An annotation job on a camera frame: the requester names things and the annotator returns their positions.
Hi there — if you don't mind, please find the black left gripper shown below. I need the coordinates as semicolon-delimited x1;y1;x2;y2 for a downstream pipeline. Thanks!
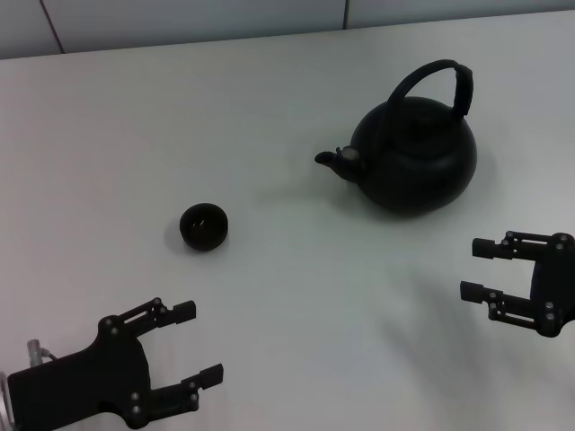
7;297;225;429

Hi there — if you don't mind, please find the small black teacup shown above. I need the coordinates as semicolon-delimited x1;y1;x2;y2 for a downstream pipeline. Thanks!
179;202;229;251

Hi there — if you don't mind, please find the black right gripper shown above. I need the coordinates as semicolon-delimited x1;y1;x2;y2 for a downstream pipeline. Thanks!
460;231;575;338

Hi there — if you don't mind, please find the black round teapot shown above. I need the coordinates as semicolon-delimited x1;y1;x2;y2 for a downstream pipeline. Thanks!
314;58;478;220

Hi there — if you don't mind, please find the silver connector with cable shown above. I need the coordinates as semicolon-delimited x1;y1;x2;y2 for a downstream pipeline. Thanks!
26;339;60;368

